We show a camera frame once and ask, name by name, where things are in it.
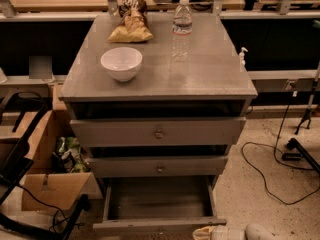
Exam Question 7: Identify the white and yellow gripper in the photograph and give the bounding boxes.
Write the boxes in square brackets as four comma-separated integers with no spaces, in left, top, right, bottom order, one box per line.
[192,225,246,240]

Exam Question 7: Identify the grey bottom drawer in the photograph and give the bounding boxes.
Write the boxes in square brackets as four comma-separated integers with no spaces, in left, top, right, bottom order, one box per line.
[93,176,226,237]

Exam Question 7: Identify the grey drawer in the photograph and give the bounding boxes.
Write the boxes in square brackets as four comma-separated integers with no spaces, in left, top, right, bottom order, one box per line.
[89,155,228,178]
[70,117,246,147]
[93,176,226,237]

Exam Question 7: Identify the grey middle drawer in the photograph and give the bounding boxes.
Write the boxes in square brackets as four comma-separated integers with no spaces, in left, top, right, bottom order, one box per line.
[89,155,228,178]

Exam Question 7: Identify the grey top drawer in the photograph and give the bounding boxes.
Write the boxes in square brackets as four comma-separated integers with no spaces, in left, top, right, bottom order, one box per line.
[70,117,246,147]

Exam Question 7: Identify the grey wooden drawer cabinet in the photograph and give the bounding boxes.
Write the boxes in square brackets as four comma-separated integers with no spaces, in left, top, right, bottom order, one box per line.
[58,12,258,185]

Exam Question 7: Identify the black stand leg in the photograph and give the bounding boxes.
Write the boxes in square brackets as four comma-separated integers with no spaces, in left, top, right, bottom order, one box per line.
[282,138,320,175]

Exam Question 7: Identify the tripod stand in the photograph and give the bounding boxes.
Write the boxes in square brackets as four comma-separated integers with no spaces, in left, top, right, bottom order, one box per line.
[295,64,320,135]

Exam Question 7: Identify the cardboard box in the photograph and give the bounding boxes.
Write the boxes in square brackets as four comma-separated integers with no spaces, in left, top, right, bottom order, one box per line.
[6,94,102,211]

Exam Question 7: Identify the green snack bags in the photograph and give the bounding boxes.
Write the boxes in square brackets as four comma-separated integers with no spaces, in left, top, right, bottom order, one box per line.
[52,136,90,173]

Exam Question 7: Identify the white pump dispenser bottle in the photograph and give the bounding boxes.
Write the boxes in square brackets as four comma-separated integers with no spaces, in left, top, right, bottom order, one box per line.
[239,47,248,67]

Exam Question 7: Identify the white ceramic bowl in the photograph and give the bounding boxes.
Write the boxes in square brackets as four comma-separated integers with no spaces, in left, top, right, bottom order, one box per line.
[100,47,143,82]

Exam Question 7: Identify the clear plastic water bottle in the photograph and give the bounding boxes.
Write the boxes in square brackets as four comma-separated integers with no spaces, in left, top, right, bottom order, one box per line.
[172,0,193,62]

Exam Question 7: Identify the yellow chip bag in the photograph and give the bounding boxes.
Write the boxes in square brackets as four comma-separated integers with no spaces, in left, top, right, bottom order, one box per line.
[108,0,153,43]

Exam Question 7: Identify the small grey box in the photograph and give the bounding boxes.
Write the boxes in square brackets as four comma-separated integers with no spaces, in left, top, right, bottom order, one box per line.
[29,56,55,83]

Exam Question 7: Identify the black floor cable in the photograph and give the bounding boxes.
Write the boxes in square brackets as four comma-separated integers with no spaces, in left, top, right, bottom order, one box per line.
[240,83,320,206]

